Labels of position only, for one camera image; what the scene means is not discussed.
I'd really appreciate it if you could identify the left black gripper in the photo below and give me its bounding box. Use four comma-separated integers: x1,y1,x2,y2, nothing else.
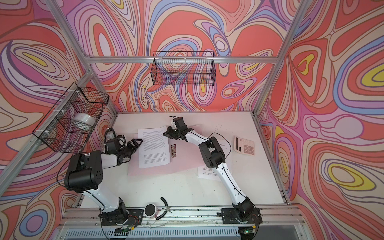
117,138,142,159

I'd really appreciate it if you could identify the printed paper sheet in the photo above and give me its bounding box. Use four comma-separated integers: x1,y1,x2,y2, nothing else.
138,126,171,169
197,140,232,181

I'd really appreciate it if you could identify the pink paper folder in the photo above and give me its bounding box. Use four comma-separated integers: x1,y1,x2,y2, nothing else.
128,139,205,176

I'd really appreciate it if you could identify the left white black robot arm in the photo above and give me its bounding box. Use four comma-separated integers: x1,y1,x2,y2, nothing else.
64,128,144,225

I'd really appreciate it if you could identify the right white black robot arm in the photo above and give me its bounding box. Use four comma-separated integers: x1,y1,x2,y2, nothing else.
163,116,256,223

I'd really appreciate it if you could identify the white tape roll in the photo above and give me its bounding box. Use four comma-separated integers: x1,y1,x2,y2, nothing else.
72,113,96,132

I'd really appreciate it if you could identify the pink white calculator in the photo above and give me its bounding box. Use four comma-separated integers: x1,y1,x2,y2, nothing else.
234,136,255,156

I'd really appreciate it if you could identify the round black white puck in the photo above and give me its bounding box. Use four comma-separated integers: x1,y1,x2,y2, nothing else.
144,203,159,219

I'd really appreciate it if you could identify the black curved cable piece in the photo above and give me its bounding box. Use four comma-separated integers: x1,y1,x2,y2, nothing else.
155,196,171,221

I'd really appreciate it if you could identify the back black wire basket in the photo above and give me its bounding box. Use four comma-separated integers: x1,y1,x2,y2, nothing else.
151,51,217,86

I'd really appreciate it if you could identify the side black wire basket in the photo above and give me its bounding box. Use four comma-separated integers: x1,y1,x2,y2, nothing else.
33,83,109,154

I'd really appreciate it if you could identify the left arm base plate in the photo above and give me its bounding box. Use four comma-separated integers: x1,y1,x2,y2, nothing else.
99,209,144,227

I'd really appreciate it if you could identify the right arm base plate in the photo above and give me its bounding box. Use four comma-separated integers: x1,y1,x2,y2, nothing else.
217,208,263,225

